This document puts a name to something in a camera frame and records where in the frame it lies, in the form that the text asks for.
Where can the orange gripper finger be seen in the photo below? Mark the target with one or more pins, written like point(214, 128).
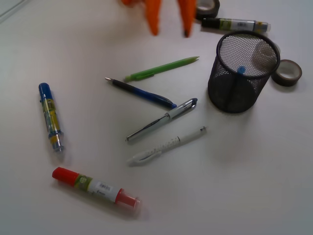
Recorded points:
point(187, 12)
point(152, 8)

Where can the green mechanical pencil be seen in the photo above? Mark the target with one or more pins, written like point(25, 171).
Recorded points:
point(163, 68)

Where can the light blue capped pen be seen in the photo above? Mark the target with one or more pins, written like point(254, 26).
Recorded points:
point(241, 70)

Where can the blue black ballpoint pen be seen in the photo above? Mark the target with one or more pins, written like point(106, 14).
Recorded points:
point(154, 98)

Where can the silver white capped pen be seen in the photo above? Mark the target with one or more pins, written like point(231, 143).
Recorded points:
point(166, 118)

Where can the white dotted pen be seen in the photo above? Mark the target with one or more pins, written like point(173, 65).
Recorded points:
point(147, 155)

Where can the black mesh pen holder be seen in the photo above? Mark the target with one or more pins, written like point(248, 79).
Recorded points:
point(244, 62)

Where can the black tape roll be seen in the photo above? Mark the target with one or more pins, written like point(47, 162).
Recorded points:
point(207, 9)

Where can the black whiteboard marker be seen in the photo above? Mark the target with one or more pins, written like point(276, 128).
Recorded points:
point(235, 25)

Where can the brown tape roll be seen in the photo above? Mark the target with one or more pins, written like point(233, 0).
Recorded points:
point(287, 74)

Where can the blue whiteboard marker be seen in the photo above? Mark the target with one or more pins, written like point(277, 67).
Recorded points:
point(52, 123)

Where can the red whiteboard marker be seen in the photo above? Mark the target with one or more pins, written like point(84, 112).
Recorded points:
point(102, 190)

